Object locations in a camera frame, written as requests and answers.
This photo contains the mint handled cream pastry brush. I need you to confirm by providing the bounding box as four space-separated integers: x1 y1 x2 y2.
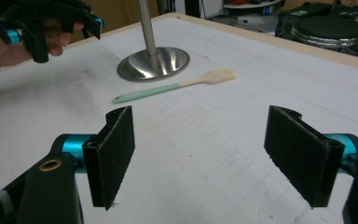
111 68 238 105

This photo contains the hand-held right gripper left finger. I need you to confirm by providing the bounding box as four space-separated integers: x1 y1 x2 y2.
62 105 136 212

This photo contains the black round stool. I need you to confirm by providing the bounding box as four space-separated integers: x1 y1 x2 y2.
292 15 358 50

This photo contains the metal utensil stand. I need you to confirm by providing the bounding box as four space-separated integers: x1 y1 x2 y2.
116 0 191 83

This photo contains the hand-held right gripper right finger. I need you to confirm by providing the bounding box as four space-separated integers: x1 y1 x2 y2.
263 105 358 209

